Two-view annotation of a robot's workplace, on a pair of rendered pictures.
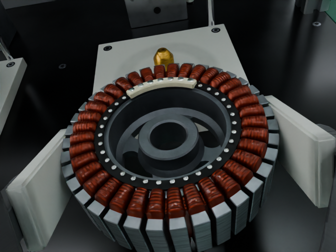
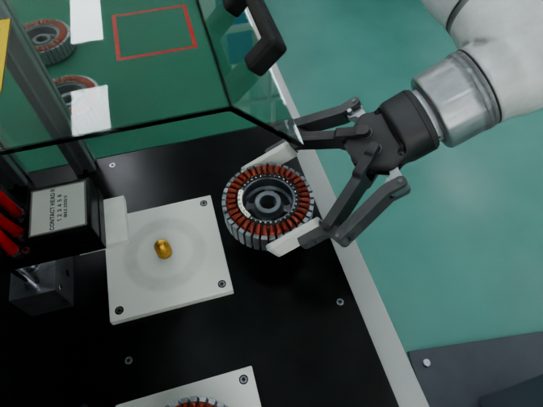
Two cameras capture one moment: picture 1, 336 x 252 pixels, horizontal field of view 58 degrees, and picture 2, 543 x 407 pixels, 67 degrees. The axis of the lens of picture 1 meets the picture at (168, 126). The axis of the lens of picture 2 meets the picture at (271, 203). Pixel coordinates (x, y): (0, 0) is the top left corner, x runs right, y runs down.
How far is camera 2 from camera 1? 0.44 m
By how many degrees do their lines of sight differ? 61
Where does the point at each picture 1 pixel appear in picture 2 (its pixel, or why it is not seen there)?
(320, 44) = (138, 165)
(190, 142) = (271, 192)
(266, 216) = not seen: hidden behind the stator
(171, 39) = (117, 256)
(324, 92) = (187, 169)
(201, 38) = not seen: hidden behind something
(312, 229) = not seen: hidden behind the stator
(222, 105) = (253, 181)
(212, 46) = (136, 224)
